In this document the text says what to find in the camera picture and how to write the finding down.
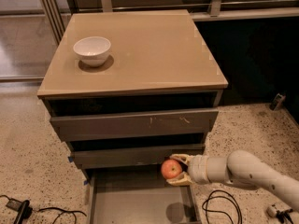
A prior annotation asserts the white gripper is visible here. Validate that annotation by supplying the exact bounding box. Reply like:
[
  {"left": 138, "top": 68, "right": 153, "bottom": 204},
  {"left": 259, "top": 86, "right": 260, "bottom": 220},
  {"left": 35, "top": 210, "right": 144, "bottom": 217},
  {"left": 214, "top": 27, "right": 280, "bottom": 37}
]
[{"left": 166, "top": 154, "right": 209, "bottom": 187}]

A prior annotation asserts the red apple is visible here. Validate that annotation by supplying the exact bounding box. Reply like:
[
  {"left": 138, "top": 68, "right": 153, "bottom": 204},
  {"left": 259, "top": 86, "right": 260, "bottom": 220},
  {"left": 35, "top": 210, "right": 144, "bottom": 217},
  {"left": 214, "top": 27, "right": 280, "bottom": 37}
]
[{"left": 161, "top": 160, "right": 182, "bottom": 179}]

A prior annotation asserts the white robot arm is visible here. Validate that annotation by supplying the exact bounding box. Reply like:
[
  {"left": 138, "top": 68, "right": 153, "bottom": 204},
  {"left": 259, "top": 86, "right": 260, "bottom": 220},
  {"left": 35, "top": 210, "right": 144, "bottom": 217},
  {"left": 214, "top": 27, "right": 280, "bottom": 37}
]
[{"left": 167, "top": 150, "right": 299, "bottom": 211}]

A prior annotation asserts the grey middle drawer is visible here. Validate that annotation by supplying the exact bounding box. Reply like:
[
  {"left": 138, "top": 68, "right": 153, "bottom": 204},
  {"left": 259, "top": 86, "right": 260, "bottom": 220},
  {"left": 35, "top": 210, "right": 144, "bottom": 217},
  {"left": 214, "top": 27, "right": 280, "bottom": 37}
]
[{"left": 71, "top": 144, "right": 205, "bottom": 169}]

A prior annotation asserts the grey open bottom drawer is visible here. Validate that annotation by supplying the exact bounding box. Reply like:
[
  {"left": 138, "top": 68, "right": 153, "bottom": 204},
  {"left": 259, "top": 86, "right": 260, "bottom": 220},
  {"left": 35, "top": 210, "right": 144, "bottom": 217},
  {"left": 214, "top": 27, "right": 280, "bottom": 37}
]
[{"left": 87, "top": 165, "right": 202, "bottom": 224}]

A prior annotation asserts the grey drawer cabinet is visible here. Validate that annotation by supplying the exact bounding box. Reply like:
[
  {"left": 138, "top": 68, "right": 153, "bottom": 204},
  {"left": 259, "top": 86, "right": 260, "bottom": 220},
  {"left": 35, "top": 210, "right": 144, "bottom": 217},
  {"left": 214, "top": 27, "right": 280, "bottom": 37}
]
[{"left": 36, "top": 9, "right": 229, "bottom": 180}]

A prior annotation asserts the grey top drawer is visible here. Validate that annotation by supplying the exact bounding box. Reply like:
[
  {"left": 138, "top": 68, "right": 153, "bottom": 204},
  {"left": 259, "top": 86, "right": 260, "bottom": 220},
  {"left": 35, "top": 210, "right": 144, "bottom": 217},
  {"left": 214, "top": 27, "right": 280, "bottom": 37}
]
[{"left": 50, "top": 108, "right": 218, "bottom": 141}]

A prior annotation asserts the white power strip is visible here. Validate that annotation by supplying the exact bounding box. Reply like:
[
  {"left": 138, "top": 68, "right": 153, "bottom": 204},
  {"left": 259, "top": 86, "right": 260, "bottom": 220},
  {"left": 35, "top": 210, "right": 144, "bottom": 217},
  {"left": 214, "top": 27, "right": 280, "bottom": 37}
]
[{"left": 266, "top": 203, "right": 293, "bottom": 217}]

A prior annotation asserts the blue tape piece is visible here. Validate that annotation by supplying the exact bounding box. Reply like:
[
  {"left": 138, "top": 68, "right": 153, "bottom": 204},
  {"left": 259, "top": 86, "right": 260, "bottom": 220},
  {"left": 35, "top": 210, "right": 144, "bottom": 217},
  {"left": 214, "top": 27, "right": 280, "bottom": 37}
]
[{"left": 67, "top": 156, "right": 74, "bottom": 162}]

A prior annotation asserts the small grey floor device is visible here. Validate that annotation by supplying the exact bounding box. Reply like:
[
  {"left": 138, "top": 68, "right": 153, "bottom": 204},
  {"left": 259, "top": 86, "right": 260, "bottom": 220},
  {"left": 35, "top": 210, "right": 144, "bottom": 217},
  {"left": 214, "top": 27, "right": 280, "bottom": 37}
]
[{"left": 270, "top": 93, "right": 286, "bottom": 110}]

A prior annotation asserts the white ceramic bowl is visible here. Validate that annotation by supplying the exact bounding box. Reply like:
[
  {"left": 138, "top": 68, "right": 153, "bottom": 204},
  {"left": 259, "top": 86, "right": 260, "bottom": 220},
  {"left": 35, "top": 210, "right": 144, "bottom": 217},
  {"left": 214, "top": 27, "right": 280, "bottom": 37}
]
[{"left": 73, "top": 36, "right": 111, "bottom": 67}]

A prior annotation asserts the black coiled cable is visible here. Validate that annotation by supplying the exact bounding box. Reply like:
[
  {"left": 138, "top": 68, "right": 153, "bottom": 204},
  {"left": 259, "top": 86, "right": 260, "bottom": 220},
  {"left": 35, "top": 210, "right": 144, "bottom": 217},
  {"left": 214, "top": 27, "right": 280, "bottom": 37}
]
[{"left": 201, "top": 189, "right": 243, "bottom": 224}]

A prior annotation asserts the black power adapter with cable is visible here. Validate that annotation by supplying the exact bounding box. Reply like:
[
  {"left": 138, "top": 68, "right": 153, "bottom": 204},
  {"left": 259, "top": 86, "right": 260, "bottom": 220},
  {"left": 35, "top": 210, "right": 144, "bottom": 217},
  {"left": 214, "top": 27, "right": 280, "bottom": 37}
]
[{"left": 0, "top": 194, "right": 86, "bottom": 224}]

